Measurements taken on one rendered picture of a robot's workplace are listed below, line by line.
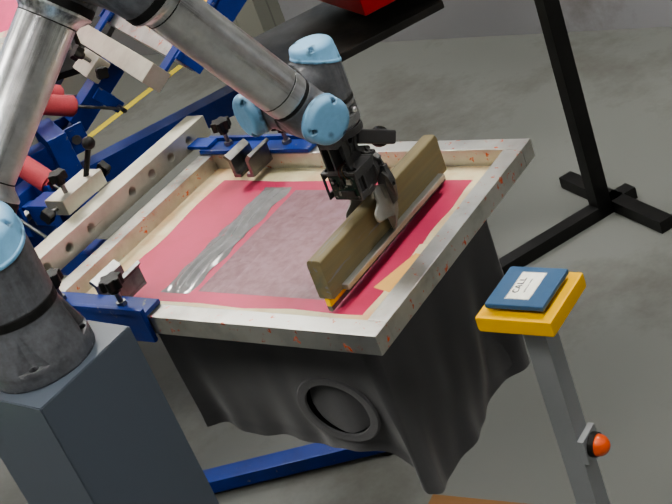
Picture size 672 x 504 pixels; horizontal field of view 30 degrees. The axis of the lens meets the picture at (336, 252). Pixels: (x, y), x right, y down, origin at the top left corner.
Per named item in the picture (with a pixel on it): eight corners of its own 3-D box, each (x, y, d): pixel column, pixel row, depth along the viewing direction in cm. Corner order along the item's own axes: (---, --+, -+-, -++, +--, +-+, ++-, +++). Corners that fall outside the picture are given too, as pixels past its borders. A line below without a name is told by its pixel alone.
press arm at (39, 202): (109, 211, 262) (99, 191, 259) (91, 227, 258) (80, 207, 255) (53, 210, 272) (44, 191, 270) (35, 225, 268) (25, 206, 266)
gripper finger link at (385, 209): (380, 243, 212) (356, 198, 208) (396, 224, 216) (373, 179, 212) (394, 241, 210) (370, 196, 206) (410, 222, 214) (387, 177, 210)
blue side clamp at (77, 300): (172, 325, 223) (157, 294, 219) (155, 343, 220) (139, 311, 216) (59, 315, 241) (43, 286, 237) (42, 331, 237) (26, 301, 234)
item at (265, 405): (435, 454, 224) (373, 294, 207) (412, 488, 219) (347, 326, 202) (241, 425, 252) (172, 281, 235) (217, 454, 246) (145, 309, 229)
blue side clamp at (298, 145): (330, 161, 259) (318, 132, 255) (317, 174, 255) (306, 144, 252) (221, 162, 277) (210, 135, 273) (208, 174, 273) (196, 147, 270)
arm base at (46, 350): (40, 400, 164) (7, 341, 159) (-28, 385, 173) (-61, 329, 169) (116, 330, 173) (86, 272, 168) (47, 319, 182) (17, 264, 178)
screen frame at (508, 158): (535, 155, 229) (530, 138, 227) (382, 356, 191) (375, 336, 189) (215, 160, 275) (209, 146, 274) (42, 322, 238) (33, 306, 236)
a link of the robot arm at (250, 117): (255, 104, 187) (313, 71, 191) (221, 92, 196) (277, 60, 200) (273, 149, 191) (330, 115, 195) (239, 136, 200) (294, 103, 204)
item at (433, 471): (536, 358, 250) (479, 176, 229) (435, 518, 221) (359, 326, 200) (522, 357, 252) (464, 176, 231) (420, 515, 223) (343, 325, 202)
